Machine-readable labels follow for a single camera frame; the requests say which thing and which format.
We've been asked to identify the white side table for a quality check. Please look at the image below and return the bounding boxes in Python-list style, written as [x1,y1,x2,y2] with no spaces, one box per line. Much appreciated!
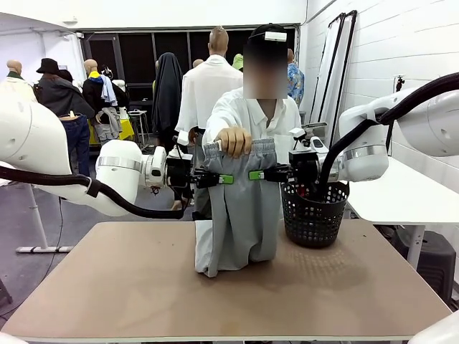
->
[346,156,459,269]

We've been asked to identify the white panel with black frame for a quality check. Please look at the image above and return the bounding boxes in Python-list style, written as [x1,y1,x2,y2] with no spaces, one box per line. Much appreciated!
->
[308,12,346,125]
[318,9,359,126]

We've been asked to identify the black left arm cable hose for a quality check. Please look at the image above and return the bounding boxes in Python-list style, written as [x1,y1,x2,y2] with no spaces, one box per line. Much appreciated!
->
[0,165,191,220]

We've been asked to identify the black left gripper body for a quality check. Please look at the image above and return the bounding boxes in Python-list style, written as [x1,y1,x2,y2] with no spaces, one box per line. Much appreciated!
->
[165,154,197,190]

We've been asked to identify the yellow table cloth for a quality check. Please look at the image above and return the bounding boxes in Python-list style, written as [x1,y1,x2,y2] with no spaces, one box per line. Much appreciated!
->
[88,118,136,146]

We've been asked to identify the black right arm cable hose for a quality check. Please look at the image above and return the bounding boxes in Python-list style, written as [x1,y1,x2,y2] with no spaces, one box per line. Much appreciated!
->
[318,72,459,194]

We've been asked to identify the mannequin in blue floral shirt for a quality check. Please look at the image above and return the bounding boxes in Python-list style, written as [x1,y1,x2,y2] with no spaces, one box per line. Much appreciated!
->
[286,48,306,108]

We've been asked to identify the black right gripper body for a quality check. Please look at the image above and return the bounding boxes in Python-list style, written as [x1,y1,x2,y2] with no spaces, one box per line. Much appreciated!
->
[288,150,321,185]

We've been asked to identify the person's right forearm white sleeve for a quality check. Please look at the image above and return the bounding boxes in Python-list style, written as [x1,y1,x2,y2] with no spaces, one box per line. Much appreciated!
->
[204,107,245,144]

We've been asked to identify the grey training pants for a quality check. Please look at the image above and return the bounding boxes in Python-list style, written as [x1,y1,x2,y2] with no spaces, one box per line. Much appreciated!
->
[194,138,281,278]

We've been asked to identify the person in white shirt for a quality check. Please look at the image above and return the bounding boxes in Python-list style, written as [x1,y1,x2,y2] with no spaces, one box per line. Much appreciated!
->
[193,23,303,221]

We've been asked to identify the black tripod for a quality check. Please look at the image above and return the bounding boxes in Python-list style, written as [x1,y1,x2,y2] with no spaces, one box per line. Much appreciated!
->
[385,74,407,158]

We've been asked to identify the mannequin with black hat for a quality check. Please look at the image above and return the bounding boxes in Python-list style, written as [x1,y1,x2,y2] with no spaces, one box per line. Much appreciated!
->
[34,57,95,176]

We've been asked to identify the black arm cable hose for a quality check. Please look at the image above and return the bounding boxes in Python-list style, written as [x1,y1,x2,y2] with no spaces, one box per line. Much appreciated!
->
[0,165,191,220]
[318,72,459,194]

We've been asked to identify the small white wire table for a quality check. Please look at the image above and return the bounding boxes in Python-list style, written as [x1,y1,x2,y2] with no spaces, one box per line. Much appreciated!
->
[128,109,150,144]

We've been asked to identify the person's right hand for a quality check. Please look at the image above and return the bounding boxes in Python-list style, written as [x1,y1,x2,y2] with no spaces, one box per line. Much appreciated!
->
[214,126,253,158]

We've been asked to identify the white desk leg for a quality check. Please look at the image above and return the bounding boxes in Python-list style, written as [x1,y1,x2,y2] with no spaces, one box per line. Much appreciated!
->
[16,186,75,254]

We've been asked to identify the black cap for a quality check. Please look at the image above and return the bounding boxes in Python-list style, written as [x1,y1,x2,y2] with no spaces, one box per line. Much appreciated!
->
[248,23,290,47]

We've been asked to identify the mannequin in black cloak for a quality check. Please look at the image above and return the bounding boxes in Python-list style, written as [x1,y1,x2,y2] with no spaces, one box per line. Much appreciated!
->
[151,52,184,148]

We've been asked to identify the black stool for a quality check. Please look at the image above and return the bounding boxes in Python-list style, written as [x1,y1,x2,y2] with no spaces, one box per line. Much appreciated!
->
[394,229,457,302]

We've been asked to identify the mannequin with yellow collar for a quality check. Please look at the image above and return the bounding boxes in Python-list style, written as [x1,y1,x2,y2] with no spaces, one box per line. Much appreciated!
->
[82,59,130,144]

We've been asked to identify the mannequin in white shirt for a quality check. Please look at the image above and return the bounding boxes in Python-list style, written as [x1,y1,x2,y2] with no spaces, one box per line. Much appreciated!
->
[174,25,245,151]

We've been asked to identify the mannequin in cream top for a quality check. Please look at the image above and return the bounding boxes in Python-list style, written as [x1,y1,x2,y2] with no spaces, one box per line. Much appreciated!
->
[0,59,37,103]

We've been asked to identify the dark grey perforated plastic basket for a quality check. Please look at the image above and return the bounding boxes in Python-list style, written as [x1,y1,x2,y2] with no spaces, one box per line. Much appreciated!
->
[280,180,351,249]

